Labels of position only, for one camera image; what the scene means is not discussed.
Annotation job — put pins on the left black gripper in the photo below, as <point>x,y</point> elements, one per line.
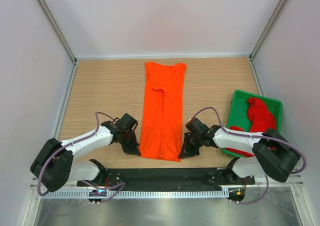
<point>134,146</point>

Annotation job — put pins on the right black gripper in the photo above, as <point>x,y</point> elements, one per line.
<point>187,151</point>

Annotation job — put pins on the orange t shirt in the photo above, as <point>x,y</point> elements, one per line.
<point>162,118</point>

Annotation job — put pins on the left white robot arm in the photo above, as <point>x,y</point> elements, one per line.
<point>57,162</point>

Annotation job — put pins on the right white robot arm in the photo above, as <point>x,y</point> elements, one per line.
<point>270,153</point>

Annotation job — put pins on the green plastic bin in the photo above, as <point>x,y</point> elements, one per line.
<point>239,108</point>

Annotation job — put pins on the red t shirt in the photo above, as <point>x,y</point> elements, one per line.
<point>259,116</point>

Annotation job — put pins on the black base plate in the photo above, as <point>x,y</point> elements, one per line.
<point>170,179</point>

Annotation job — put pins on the white slotted cable duct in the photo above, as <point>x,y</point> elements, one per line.
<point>99,194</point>

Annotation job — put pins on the right aluminium frame post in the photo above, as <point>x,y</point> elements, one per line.
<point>268,27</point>

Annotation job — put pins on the aluminium frame post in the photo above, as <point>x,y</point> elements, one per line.
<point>55,27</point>
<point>268,27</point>

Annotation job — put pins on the left aluminium frame post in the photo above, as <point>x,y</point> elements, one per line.
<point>55,27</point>

